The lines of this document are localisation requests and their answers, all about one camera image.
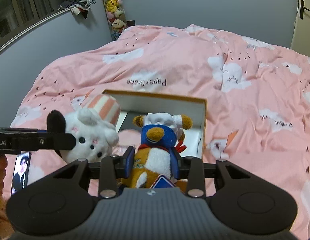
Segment white black-eared plush toy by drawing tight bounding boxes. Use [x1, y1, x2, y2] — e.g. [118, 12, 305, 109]
[47, 93, 121, 163]

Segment orange blue penguin plush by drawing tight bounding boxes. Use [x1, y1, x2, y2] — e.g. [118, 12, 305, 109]
[121, 113, 193, 189]

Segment pink fabric pouch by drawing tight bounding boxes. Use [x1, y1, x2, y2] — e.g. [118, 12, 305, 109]
[112, 129, 141, 155]

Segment white glasses case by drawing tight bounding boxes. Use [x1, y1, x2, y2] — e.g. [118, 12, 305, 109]
[115, 111, 128, 132]

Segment cream bedroom door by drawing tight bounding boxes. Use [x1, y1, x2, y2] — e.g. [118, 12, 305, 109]
[290, 0, 310, 57]

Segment operator hand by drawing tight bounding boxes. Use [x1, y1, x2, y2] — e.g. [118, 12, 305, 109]
[0, 155, 11, 197]

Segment smartphone with lit screen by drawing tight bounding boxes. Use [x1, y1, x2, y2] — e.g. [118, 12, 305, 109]
[11, 152, 31, 195]

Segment yellow plush item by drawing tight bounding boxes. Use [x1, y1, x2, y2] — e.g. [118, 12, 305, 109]
[0, 196, 14, 240]

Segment blue Ocean Park tag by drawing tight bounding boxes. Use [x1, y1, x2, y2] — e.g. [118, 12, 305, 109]
[150, 174, 175, 189]

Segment pink cloud pattern duvet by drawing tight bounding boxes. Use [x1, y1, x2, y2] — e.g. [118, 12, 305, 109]
[11, 25, 310, 239]

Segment orange cardboard storage box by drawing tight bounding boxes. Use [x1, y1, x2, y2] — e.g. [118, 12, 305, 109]
[103, 89, 207, 158]

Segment clothes pile on ledge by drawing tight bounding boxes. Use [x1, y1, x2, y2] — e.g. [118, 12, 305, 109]
[57, 0, 96, 19]

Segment hanging plush toy column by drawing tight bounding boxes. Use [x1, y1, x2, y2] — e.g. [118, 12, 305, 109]
[103, 0, 127, 40]

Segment window ledge rail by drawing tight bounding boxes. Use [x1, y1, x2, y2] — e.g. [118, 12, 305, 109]
[0, 8, 70, 54]

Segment black door handle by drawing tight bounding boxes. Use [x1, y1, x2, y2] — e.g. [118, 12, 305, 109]
[299, 0, 310, 20]

